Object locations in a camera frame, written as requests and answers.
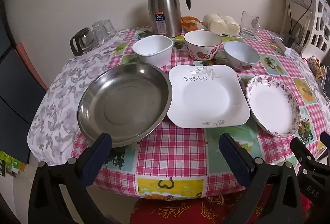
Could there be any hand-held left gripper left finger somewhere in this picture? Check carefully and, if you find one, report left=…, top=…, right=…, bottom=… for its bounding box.
left=28, top=133, right=112, bottom=224

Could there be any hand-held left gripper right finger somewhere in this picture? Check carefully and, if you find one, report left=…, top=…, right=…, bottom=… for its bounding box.
left=219, top=133, right=303, bottom=224

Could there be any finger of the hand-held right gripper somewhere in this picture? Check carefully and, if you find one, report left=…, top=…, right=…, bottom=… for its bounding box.
left=290, top=138, right=314, bottom=163
left=320, top=131, right=330, bottom=152

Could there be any floral rim oval plate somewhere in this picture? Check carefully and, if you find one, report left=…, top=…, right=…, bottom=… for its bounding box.
left=246, top=75, right=302, bottom=138

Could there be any stainless steel round plate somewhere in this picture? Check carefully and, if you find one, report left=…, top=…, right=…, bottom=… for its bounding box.
left=77, top=63, right=173, bottom=148

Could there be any white square plate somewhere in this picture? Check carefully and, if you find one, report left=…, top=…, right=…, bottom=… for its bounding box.
left=167, top=64, right=251, bottom=129

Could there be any light blue bowl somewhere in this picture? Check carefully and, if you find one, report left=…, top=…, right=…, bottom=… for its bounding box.
left=223, top=41, right=260, bottom=71

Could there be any strawberry print bowl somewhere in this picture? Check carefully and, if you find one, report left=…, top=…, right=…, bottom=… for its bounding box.
left=184, top=31, right=222, bottom=61

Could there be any white square bowl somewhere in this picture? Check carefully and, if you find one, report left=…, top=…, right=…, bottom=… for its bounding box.
left=132, top=35, right=174, bottom=68

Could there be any smartphone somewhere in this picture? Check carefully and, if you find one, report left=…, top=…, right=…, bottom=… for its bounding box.
left=322, top=66, right=330, bottom=98

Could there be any pink checked tablecloth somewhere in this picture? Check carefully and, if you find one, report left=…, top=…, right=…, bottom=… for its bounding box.
left=72, top=26, right=330, bottom=200

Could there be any grey floral cloth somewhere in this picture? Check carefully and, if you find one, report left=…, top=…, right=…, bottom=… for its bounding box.
left=27, top=29, right=134, bottom=166

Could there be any colourful snack packet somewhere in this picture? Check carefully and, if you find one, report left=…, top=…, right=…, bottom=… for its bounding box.
left=309, top=55, right=327, bottom=78

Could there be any red printed seat cushion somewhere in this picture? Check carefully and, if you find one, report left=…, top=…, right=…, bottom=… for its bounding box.
left=131, top=183, right=274, bottom=224

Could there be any green box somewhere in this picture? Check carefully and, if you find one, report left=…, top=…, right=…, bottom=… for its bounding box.
left=0, top=150, right=26, bottom=178

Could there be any white power strip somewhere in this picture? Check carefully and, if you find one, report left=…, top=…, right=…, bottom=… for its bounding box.
left=274, top=37, right=292, bottom=56

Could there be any dark blue cabinet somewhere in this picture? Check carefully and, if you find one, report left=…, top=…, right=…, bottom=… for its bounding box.
left=0, top=2, right=48, bottom=164

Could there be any black charger adapter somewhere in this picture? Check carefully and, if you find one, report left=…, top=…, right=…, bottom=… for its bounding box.
left=282, top=35, right=296, bottom=47

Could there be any white plastic basket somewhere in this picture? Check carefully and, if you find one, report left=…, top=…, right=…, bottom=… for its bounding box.
left=281, top=0, right=330, bottom=61

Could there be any clear glass mug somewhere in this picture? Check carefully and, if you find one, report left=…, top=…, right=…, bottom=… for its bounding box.
left=239, top=11, right=261, bottom=39

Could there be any bag of steamed buns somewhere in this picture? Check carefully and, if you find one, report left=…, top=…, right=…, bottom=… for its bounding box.
left=203, top=13, right=241, bottom=35

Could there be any orange snack packet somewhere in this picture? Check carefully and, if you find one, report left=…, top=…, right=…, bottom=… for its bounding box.
left=180, top=16, right=207, bottom=32

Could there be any stainless steel thermos jug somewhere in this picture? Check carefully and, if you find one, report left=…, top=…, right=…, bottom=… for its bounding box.
left=145, top=0, right=191, bottom=38

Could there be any glass teapot black handle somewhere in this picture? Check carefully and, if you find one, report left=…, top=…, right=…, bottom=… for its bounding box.
left=70, top=28, right=97, bottom=57

